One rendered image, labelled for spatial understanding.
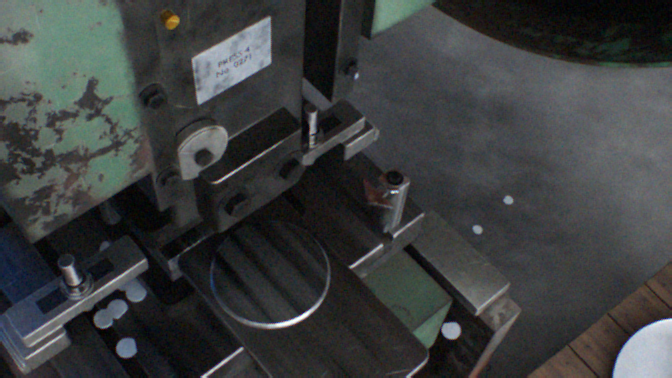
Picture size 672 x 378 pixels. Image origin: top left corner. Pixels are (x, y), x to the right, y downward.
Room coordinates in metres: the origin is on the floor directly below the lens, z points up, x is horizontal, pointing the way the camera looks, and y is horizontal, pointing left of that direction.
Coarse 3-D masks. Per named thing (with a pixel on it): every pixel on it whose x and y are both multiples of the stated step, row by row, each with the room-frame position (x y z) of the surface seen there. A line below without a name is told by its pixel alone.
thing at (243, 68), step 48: (192, 0) 0.38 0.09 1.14; (240, 0) 0.41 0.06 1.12; (288, 0) 0.44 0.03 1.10; (192, 48) 0.38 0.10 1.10; (240, 48) 0.40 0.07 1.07; (288, 48) 0.44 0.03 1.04; (192, 96) 0.37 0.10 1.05; (240, 96) 0.40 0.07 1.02; (288, 96) 0.44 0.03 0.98; (192, 144) 0.36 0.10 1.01; (240, 144) 0.39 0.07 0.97; (288, 144) 0.40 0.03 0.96; (192, 192) 0.37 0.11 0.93; (240, 192) 0.36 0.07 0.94
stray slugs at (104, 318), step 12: (120, 288) 0.37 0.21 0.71; (132, 288) 0.37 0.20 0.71; (120, 300) 0.36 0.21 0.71; (132, 300) 0.36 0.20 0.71; (108, 312) 0.34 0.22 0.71; (120, 312) 0.34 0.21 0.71; (96, 324) 0.33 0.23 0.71; (108, 324) 0.33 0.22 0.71; (444, 324) 0.39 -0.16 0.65; (456, 324) 0.39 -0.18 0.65; (456, 336) 0.37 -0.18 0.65; (120, 348) 0.30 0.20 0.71; (132, 348) 0.30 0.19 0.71
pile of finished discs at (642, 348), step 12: (660, 324) 0.55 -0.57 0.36; (636, 336) 0.52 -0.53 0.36; (648, 336) 0.52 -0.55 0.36; (660, 336) 0.53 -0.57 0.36; (624, 348) 0.50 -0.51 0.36; (636, 348) 0.50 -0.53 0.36; (648, 348) 0.50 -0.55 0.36; (660, 348) 0.51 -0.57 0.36; (624, 360) 0.48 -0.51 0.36; (636, 360) 0.48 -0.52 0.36; (648, 360) 0.48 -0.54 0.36; (660, 360) 0.48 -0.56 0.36; (612, 372) 0.46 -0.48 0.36; (624, 372) 0.46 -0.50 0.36; (636, 372) 0.46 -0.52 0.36; (648, 372) 0.46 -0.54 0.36; (660, 372) 0.46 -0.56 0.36
